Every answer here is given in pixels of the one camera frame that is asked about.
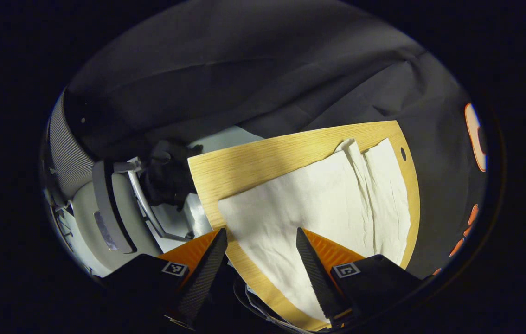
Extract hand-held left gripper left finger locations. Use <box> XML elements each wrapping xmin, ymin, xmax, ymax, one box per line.
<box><xmin>101</xmin><ymin>227</ymin><xmax>229</xmax><ymax>330</ymax></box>

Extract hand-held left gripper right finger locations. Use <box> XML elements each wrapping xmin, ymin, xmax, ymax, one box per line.
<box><xmin>295</xmin><ymin>227</ymin><xmax>424</xmax><ymax>327</ymax></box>

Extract white jeans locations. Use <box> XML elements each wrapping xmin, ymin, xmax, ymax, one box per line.
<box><xmin>218</xmin><ymin>137</ymin><xmax>411</xmax><ymax>323</ymax></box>

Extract grey office chair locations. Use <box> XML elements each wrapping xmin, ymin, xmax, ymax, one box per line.
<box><xmin>42</xmin><ymin>90</ymin><xmax>195</xmax><ymax>280</ymax></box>

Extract black backdrop cloth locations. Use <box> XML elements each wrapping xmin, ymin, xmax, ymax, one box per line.
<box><xmin>65</xmin><ymin>0</ymin><xmax>488</xmax><ymax>280</ymax></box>

